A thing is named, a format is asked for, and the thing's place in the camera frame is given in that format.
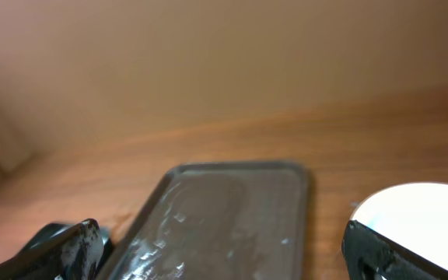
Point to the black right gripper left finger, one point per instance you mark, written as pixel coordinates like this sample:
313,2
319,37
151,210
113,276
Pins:
72,254

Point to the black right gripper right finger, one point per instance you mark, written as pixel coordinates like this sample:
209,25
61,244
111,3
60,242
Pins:
408,250

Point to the white plate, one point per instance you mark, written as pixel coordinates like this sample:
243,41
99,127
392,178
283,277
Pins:
413,215

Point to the dark brown serving tray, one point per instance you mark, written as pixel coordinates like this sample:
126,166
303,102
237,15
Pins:
225,220

